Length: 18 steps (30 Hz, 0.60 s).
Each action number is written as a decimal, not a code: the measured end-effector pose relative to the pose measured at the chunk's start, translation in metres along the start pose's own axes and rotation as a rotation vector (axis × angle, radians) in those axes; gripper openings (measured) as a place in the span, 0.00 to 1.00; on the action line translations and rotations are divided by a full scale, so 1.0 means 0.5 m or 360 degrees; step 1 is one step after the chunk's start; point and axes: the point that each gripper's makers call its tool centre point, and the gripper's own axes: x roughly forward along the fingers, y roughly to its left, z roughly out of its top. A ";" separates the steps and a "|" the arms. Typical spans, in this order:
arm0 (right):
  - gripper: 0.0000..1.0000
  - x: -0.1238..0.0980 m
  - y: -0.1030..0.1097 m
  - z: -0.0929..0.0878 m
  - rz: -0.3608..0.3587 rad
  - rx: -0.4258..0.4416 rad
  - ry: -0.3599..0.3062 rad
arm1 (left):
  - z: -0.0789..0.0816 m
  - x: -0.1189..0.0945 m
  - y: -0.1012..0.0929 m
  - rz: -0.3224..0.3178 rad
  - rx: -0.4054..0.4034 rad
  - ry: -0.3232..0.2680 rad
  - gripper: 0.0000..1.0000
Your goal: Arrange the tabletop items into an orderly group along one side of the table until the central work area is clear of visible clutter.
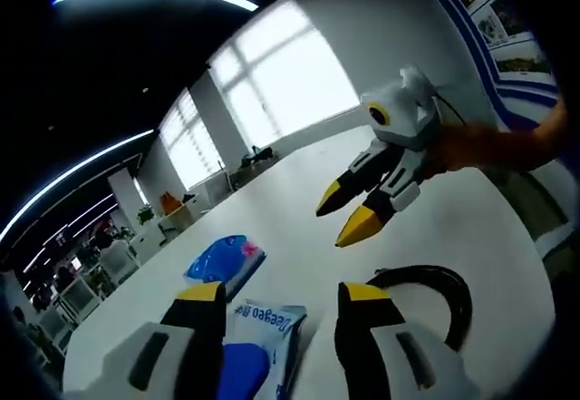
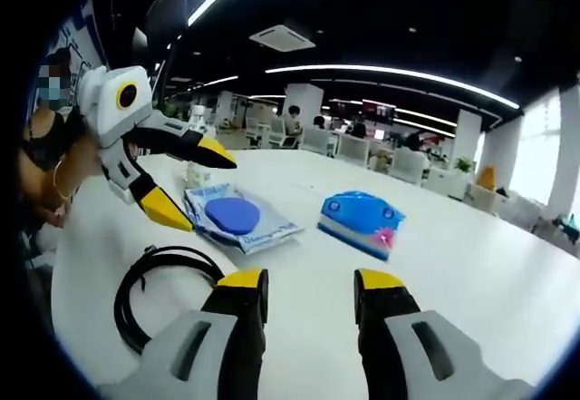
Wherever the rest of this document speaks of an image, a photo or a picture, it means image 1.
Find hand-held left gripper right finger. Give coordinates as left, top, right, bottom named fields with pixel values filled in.
left=334, top=281, right=481, bottom=400

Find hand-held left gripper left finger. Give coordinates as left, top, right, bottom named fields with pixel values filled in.
left=63, top=281, right=227, bottom=400

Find black cable item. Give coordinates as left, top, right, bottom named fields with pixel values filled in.
left=364, top=263, right=474, bottom=352

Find wet wipes pack blue lid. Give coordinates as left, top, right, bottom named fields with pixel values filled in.
left=221, top=298, right=308, bottom=400

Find blue tissue pack item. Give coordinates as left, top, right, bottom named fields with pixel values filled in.
left=183, top=232, right=268, bottom=301

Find dark items by window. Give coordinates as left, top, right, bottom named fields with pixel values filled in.
left=241, top=144, right=276, bottom=169

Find person's right hand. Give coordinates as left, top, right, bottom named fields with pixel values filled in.
left=427, top=122, right=500, bottom=176

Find row of white office chairs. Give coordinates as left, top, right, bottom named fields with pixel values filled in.
left=35, top=236, right=141, bottom=328

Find large bright window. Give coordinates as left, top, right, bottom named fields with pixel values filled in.
left=207, top=0, right=363, bottom=148

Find orange seat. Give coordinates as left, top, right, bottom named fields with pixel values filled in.
left=158, top=192, right=181, bottom=215

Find narrow bright window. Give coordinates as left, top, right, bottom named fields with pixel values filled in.
left=160, top=87, right=224, bottom=191

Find thin black device cable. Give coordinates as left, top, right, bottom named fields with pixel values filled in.
left=432, top=91, right=470, bottom=128

